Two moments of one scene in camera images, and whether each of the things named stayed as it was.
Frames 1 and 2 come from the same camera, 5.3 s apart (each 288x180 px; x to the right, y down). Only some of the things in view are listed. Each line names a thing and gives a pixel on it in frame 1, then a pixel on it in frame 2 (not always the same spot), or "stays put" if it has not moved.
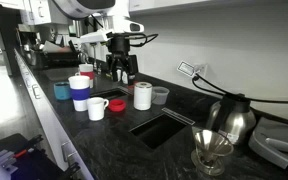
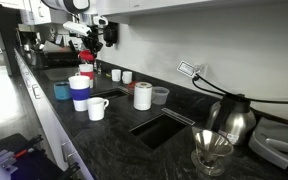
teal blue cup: (61, 90) stays put
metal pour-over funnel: (211, 147) stays put
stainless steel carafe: (232, 117) stays put
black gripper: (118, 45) to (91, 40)
